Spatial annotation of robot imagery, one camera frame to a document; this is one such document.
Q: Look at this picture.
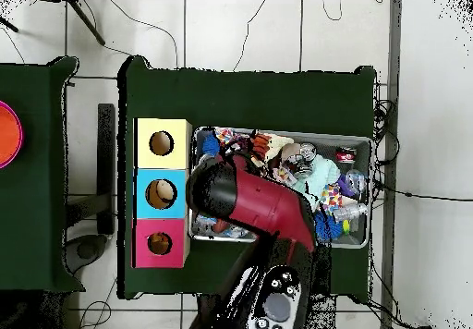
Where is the orange striped plush tiger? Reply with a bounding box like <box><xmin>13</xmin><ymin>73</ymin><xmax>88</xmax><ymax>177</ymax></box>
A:
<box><xmin>249</xmin><ymin>131</ymin><xmax>273</xmax><ymax>161</ymax></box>

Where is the mint green waffle cloth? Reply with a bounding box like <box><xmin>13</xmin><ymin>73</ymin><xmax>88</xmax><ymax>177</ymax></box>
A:
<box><xmin>293</xmin><ymin>153</ymin><xmax>342</xmax><ymax>212</ymax></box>

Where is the large colourful print cloth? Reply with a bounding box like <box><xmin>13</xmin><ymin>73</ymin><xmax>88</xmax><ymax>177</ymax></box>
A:
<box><xmin>320</xmin><ymin>183</ymin><xmax>344</xmax><ymax>214</ymax></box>

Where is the wooden three-hole box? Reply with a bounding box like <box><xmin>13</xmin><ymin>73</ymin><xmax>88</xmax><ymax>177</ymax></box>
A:
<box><xmin>131</xmin><ymin>117</ymin><xmax>192</xmax><ymax>269</ymax></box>

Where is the silver mesh bin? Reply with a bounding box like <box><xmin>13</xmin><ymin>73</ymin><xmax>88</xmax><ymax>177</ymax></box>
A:
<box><xmin>188</xmin><ymin>126</ymin><xmax>373</xmax><ymax>250</ymax></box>

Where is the blue fuzzy ball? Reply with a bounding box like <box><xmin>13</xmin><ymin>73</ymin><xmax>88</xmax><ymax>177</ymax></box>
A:
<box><xmin>202</xmin><ymin>133</ymin><xmax>222</xmax><ymax>159</ymax></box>

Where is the dark green tablecloth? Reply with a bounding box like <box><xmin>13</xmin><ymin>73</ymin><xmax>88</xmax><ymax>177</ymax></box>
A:
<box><xmin>0</xmin><ymin>55</ymin><xmax>86</xmax><ymax>294</ymax></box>
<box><xmin>117</xmin><ymin>55</ymin><xmax>378</xmax><ymax>304</ymax></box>

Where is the crushed black can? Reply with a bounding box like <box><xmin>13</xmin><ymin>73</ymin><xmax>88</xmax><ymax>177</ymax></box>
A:
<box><xmin>286</xmin><ymin>152</ymin><xmax>316</xmax><ymax>179</ymax></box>

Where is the red soda can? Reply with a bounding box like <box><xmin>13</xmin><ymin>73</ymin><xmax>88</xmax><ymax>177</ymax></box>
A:
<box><xmin>334</xmin><ymin>146</ymin><xmax>358</xmax><ymax>165</ymax></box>

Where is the small blue spiky ball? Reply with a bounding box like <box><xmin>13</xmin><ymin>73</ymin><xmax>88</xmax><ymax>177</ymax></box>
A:
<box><xmin>313</xmin><ymin>212</ymin><xmax>344</xmax><ymax>242</ymax></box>

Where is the silver toy figure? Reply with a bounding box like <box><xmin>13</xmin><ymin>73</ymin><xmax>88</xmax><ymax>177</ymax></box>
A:
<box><xmin>333</xmin><ymin>201</ymin><xmax>370</xmax><ymax>223</ymax></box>

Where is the grey floor base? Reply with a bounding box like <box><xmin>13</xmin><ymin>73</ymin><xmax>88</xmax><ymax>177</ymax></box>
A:
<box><xmin>62</xmin><ymin>233</ymin><xmax>109</xmax><ymax>274</ymax></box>

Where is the black tripod leg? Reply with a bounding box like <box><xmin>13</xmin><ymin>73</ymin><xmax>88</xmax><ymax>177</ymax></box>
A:
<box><xmin>0</xmin><ymin>14</ymin><xmax>18</xmax><ymax>33</ymax></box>
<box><xmin>67</xmin><ymin>0</ymin><xmax>106</xmax><ymax>46</ymax></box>

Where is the orange plate with pink rim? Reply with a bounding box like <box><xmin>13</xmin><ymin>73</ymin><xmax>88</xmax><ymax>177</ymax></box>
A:
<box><xmin>0</xmin><ymin>99</ymin><xmax>24</xmax><ymax>170</ymax></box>

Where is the black floor cable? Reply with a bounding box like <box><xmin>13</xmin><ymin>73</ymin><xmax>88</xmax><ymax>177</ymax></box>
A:
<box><xmin>372</xmin><ymin>180</ymin><xmax>473</xmax><ymax>202</ymax></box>

